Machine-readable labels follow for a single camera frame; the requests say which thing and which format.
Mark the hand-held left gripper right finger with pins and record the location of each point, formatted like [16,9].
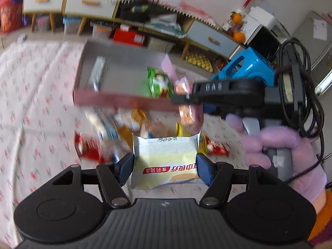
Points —
[204,172]

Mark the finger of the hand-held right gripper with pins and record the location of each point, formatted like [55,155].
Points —
[233,90]

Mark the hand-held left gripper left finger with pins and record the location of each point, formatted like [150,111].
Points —
[126,170]

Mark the red snack packet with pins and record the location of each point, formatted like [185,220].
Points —
[88,146]
[216,147]

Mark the cream snack packet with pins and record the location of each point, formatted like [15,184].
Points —
[163,158]

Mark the yellow snack packet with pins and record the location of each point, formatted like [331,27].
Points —
[182,131]

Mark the orange translucent snack packet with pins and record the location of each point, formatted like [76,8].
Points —
[187,115]

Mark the pink cardboard box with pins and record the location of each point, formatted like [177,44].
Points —
[122,64]

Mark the person's right hand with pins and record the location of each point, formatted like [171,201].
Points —
[298,155]

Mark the blue plastic stool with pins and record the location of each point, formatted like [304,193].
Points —
[249,64]

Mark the blue white snack packet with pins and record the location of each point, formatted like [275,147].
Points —
[107,132]

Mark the yellow egg tray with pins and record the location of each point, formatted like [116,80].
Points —
[201,62]

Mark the peach snack packet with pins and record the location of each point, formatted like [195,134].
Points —
[182,85]

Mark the orange fruit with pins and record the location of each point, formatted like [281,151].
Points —
[236,17]
[239,36]

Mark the grey metal cabinet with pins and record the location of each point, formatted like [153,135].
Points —
[320,54]

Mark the pink snack packet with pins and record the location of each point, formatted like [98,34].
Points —
[168,64]

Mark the green snack packet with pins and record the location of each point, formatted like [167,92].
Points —
[159,83]

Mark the white black appliance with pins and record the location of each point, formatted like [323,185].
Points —
[262,18]

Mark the white paper note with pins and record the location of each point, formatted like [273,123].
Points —
[320,28]

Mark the stack of papers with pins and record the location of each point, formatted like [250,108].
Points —
[166,26]

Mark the silver snack packet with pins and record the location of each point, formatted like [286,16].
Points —
[96,72]

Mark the white cherry print blanket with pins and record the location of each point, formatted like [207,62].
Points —
[39,96]

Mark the red cardboard box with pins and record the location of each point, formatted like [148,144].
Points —
[127,37]

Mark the black case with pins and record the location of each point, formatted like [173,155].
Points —
[137,11]

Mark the blue lid storage bin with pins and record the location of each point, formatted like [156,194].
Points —
[72,26]

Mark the wooden low cabinet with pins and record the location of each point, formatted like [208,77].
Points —
[77,10]

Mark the small clear storage bin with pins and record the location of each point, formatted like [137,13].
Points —
[42,23]

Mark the wooden shelf cabinet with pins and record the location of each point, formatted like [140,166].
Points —
[55,4]

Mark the red printed bag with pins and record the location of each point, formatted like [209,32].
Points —
[10,15]

